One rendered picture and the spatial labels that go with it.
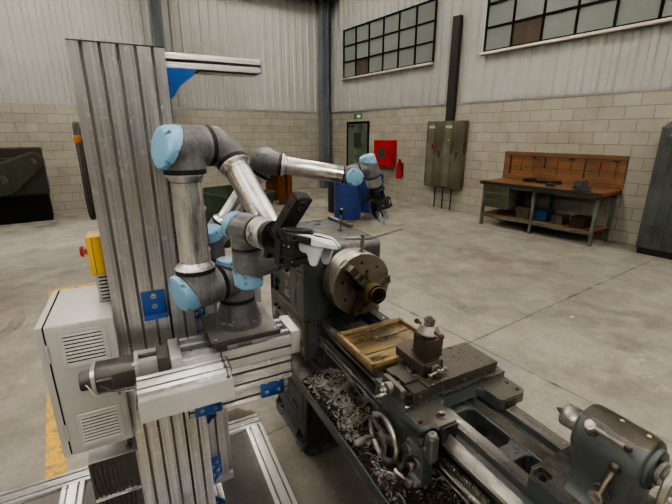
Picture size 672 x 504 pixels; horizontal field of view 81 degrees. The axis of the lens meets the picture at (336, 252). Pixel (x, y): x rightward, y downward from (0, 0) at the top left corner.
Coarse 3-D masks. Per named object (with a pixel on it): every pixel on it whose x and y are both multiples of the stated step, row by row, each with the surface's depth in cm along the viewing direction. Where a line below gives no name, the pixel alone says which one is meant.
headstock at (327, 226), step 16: (304, 224) 239; (320, 224) 239; (336, 224) 239; (336, 240) 203; (352, 240) 205; (368, 240) 208; (288, 272) 218; (304, 272) 193; (320, 272) 196; (288, 288) 223; (304, 288) 196; (320, 288) 198; (304, 304) 199; (320, 304) 201
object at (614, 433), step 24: (576, 408) 101; (600, 408) 96; (576, 432) 95; (600, 432) 89; (624, 432) 88; (648, 432) 88; (552, 456) 108; (576, 456) 96; (600, 456) 90; (624, 456) 86; (648, 456) 84; (528, 480) 106; (552, 480) 101; (576, 480) 97; (600, 480) 92; (624, 480) 86; (648, 480) 84
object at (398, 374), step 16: (448, 352) 153; (464, 352) 153; (480, 352) 153; (400, 368) 144; (448, 368) 142; (464, 368) 142; (480, 368) 143; (400, 384) 136; (416, 384) 135; (432, 384) 133; (448, 384) 138; (400, 400) 132; (416, 400) 132
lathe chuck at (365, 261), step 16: (352, 256) 185; (368, 256) 188; (336, 272) 184; (368, 272) 191; (384, 272) 195; (336, 288) 184; (352, 288) 189; (384, 288) 198; (336, 304) 188; (368, 304) 196
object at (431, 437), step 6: (432, 432) 123; (426, 438) 123; (432, 438) 122; (438, 438) 122; (426, 444) 124; (432, 444) 122; (438, 444) 123; (426, 450) 124; (432, 450) 122; (426, 456) 125; (432, 456) 123; (432, 462) 124
